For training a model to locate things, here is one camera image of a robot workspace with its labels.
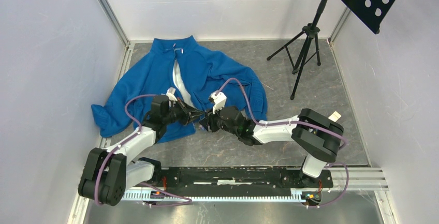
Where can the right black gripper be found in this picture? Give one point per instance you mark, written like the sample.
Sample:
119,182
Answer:
210,120

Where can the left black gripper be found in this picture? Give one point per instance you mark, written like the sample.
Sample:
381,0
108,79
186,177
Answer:
186,117

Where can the blue zip-up jacket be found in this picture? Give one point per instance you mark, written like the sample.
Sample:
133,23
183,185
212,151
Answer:
193,70

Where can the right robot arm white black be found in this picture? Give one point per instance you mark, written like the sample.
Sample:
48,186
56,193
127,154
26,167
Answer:
321,137

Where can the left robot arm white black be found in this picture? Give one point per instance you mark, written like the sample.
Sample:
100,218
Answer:
109,172

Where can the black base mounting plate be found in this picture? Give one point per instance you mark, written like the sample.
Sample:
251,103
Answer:
271,181

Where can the black tripod stand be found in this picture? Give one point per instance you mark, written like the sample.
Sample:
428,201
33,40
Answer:
311,31

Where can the small white blue box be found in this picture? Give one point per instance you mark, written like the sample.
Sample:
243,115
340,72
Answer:
335,116

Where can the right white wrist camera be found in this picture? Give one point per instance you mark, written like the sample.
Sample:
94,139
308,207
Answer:
218,99

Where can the white slotted cable duct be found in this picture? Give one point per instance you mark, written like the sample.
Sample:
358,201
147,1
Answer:
149,195

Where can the aluminium frame rail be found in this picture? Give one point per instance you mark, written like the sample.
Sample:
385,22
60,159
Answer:
114,21

